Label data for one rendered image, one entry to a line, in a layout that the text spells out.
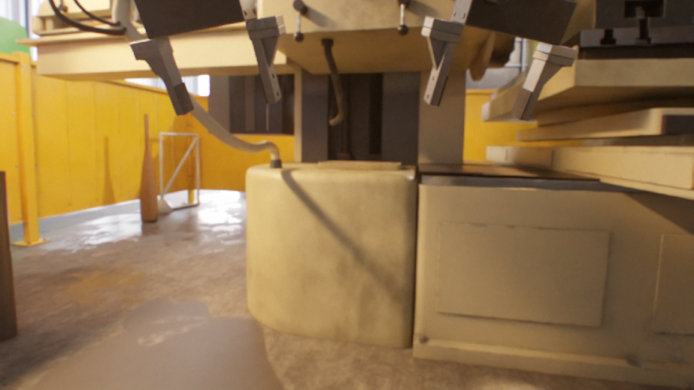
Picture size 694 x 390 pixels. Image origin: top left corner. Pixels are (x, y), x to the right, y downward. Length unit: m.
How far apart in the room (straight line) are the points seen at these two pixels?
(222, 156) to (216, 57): 2.54
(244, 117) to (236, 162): 2.07
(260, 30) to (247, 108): 1.56
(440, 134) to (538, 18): 1.31
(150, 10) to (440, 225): 0.96
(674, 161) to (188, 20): 0.96
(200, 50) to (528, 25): 1.45
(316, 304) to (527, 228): 0.75
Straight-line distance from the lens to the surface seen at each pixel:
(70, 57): 2.22
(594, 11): 1.14
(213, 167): 4.19
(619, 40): 1.13
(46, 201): 3.22
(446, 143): 1.76
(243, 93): 2.02
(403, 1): 1.15
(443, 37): 0.46
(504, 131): 3.61
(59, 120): 3.27
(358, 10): 1.20
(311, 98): 1.86
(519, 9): 0.48
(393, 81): 1.79
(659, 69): 1.12
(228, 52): 1.65
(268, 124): 1.94
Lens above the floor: 0.69
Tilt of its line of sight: 5 degrees down
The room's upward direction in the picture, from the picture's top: 1 degrees clockwise
